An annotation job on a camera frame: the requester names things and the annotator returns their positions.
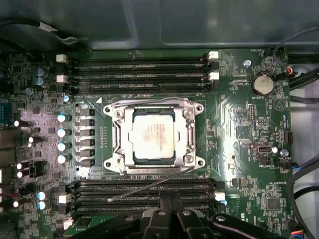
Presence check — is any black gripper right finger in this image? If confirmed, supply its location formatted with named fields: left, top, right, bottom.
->
left=171, top=191, right=286, bottom=239

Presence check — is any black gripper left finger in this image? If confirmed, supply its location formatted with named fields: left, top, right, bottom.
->
left=63, top=191, right=173, bottom=239

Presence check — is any silver CPU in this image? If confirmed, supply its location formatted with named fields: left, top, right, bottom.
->
left=128, top=107, right=176, bottom=166

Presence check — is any metal socket cover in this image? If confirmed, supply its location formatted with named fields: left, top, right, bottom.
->
left=113, top=103, right=197, bottom=175

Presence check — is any CPU socket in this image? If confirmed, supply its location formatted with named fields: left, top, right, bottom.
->
left=103, top=98, right=205, bottom=175

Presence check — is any black RAM slot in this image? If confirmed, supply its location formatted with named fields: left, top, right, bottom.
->
left=71, top=177, right=225, bottom=188
left=56, top=53, right=220, bottom=65
left=56, top=72, right=220, bottom=83
left=56, top=82, right=220, bottom=94
left=58, top=194, right=226, bottom=206
left=56, top=63, right=220, bottom=73
left=62, top=203, right=217, bottom=217
left=58, top=186, right=226, bottom=197

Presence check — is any green motherboard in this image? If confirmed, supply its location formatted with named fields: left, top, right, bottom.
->
left=0, top=48, right=292, bottom=239

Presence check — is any silver capacitor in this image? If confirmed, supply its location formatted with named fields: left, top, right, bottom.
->
left=56, top=141, right=72, bottom=151
left=56, top=113, right=72, bottom=123
left=56, top=154, right=72, bottom=165
left=56, top=127, right=72, bottom=138

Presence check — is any silver coin cell battery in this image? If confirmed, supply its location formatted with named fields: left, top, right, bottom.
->
left=250, top=71, right=274, bottom=95

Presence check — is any black PC case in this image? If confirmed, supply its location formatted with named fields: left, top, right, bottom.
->
left=0, top=0, right=319, bottom=239

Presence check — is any black fan wire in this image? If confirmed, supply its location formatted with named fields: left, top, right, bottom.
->
left=271, top=26, right=319, bottom=75

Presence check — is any black cable with white tag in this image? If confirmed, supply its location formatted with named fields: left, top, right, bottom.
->
left=0, top=18, right=89, bottom=47

